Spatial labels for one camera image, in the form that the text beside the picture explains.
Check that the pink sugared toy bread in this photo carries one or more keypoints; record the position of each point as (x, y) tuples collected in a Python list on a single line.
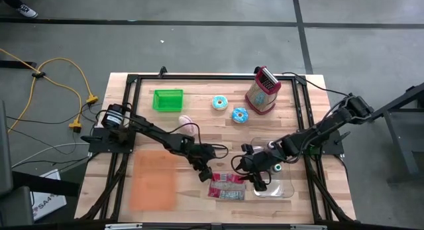
[(185, 122)]

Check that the black equipment cart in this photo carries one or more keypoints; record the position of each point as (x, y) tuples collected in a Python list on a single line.
[(16, 206)]

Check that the person's shoe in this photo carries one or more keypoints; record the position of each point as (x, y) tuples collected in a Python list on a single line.
[(27, 11)]

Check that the black metal stand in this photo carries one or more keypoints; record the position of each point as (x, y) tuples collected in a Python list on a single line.
[(397, 124)]

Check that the metal box grater red trim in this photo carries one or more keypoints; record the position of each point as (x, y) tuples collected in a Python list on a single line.
[(261, 94)]

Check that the green food colouring bottle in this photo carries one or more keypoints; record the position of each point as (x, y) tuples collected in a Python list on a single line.
[(277, 167)]

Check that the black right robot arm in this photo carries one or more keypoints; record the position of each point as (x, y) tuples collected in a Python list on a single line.
[(331, 124)]

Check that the silver metal bracket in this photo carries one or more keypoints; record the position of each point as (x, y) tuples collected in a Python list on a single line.
[(123, 226), (308, 227)]

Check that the clear plastic tray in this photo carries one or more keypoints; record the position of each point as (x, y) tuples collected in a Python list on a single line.
[(285, 187)]

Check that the purple food colouring bottle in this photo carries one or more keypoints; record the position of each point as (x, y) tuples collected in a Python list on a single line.
[(271, 144)]

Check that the white labelled box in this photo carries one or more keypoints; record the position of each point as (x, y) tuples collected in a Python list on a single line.
[(48, 200)]

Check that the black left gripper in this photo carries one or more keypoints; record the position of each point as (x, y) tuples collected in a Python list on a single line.
[(203, 155)]

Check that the red snack bag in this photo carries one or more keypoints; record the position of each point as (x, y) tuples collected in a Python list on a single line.
[(228, 190)]

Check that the orange translucent plastic bin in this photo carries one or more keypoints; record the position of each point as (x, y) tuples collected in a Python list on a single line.
[(152, 180)]

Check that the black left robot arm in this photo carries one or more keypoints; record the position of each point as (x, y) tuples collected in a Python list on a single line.
[(155, 135)]

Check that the green plastic basket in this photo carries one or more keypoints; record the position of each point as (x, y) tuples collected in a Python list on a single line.
[(168, 100)]

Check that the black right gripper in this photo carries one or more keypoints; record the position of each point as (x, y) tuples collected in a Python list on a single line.
[(261, 162)]

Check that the black metal table frame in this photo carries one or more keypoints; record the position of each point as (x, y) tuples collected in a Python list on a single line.
[(215, 77)]

